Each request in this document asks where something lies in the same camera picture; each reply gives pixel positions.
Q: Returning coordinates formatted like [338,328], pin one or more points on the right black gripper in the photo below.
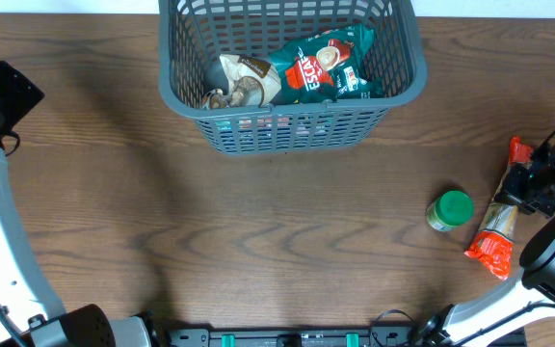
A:
[521,188]

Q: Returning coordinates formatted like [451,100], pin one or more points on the orange spaghetti pasta packet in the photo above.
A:
[493,242]

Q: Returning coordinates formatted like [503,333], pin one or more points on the green lidded jar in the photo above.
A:
[452,209]

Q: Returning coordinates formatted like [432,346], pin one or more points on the green Nescafe coffee bag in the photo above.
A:
[327,66]

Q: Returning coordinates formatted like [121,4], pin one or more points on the beige brown snack pouch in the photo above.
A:
[251,82]

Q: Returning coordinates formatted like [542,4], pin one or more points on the blue Kleenex tissue multipack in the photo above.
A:
[265,129]

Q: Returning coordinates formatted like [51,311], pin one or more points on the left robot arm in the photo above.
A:
[31,313]

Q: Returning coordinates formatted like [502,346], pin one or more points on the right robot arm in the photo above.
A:
[528,296]

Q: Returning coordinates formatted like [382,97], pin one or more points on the grey plastic lattice basket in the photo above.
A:
[194,34]

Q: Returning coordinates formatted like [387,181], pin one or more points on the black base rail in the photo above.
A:
[397,335]

